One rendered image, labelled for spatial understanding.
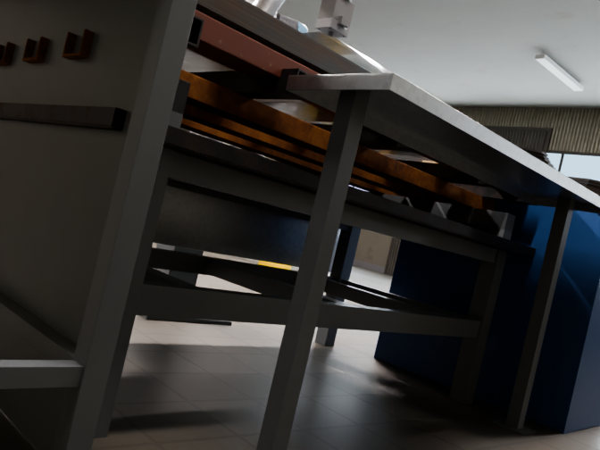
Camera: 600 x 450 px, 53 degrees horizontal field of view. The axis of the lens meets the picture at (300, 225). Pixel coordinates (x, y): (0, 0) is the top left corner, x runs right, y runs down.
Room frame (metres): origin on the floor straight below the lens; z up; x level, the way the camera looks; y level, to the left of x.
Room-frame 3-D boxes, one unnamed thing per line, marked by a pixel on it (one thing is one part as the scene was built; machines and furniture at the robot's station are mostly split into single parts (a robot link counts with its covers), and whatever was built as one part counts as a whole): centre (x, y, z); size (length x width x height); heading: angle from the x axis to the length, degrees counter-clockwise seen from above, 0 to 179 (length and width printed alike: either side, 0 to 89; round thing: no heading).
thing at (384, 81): (1.52, -0.43, 0.73); 1.20 x 0.26 x 0.03; 135
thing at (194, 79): (1.71, -0.09, 0.70); 1.66 x 0.08 x 0.05; 135
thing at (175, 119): (1.12, 0.30, 0.34); 0.06 x 0.06 x 0.68; 45
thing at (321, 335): (2.58, -0.22, 0.34); 0.06 x 0.06 x 0.68; 45
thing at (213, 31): (1.62, -0.19, 0.78); 1.56 x 0.09 x 0.06; 135
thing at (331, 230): (1.76, -0.05, 0.39); 1.46 x 0.97 x 0.78; 135
